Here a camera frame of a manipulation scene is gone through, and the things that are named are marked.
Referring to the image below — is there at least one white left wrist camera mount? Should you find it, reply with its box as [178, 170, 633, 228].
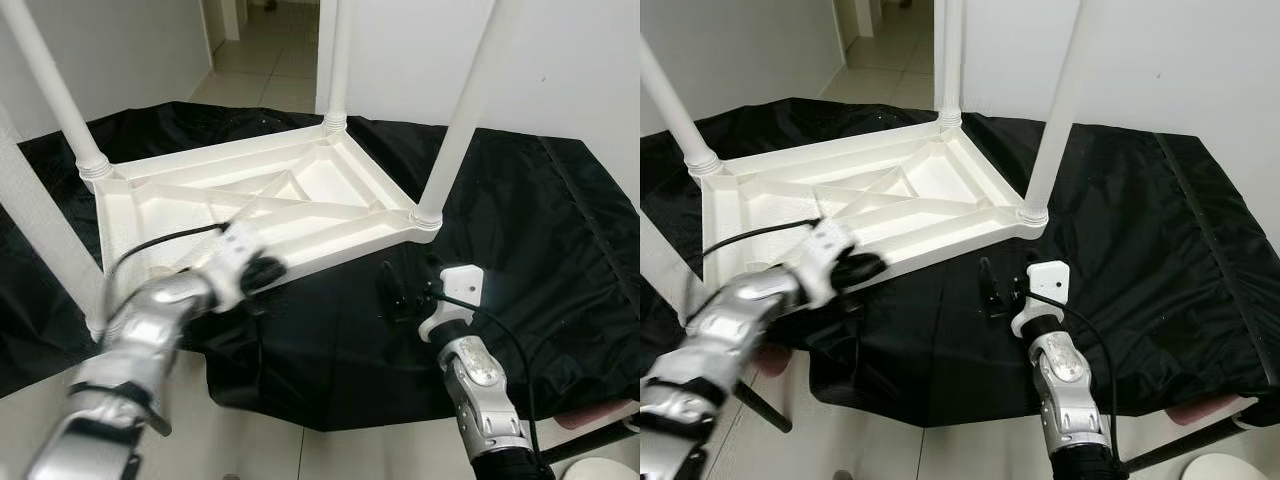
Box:
[205, 222, 266, 311]
[795, 218, 861, 306]

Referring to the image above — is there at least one white plastic table leg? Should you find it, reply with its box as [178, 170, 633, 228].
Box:
[935, 0, 966, 129]
[0, 105, 109, 341]
[1018, 0, 1106, 227]
[640, 40, 723, 176]
[412, 0, 521, 231]
[0, 0, 114, 181]
[318, 0, 356, 133]
[640, 215, 701, 326]

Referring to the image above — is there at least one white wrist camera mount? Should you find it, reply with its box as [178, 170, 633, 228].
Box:
[418, 265, 486, 343]
[1010, 260, 1071, 338]
[205, 222, 266, 311]
[795, 218, 861, 306]

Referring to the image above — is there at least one white round stool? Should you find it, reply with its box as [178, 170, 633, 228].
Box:
[562, 457, 641, 480]
[1180, 453, 1263, 480]

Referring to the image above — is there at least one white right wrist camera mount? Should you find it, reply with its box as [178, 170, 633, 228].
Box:
[418, 265, 486, 343]
[1010, 260, 1071, 338]

